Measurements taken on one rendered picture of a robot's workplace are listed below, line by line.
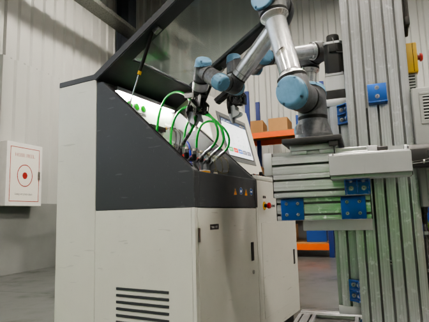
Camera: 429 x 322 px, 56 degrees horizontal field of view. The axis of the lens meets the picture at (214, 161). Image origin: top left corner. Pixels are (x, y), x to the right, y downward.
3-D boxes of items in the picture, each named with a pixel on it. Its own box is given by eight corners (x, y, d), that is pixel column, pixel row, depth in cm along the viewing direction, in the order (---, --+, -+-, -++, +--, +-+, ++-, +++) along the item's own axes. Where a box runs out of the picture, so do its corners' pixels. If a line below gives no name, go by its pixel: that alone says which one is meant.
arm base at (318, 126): (334, 142, 167) (333, 119, 169) (332, 136, 153) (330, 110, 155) (298, 145, 172) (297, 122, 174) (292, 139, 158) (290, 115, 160)
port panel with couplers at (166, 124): (168, 167, 246) (167, 117, 250) (163, 167, 248) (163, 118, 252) (180, 168, 258) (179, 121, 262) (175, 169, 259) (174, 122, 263)
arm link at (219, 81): (238, 80, 181) (222, 71, 187) (223, 74, 172) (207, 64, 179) (230, 96, 183) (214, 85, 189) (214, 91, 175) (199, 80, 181)
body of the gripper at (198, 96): (194, 117, 193) (197, 95, 186) (186, 108, 199) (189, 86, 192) (208, 115, 196) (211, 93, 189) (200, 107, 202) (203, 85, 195)
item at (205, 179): (199, 207, 177) (198, 170, 179) (191, 207, 179) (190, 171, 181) (255, 207, 231) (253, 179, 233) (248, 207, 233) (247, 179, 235)
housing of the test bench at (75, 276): (93, 379, 190) (96, 73, 210) (52, 370, 204) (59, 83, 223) (227, 312, 312) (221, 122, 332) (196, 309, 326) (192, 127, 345)
